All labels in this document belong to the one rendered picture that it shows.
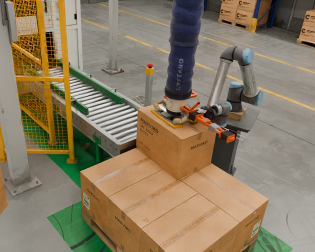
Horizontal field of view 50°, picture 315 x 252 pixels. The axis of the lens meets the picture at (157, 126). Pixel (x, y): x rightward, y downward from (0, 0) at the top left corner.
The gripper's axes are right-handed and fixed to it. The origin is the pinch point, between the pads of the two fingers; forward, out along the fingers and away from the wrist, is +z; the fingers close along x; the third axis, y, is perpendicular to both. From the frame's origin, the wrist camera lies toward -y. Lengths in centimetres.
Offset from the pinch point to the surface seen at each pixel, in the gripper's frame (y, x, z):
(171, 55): 28, 43, 10
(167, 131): 12.3, -15.0, 19.2
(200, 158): -4.0, -40.6, -6.2
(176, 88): 20.0, 18.1, 8.0
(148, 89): 122, -33, -36
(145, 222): -31, -53, 67
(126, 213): -16, -53, 74
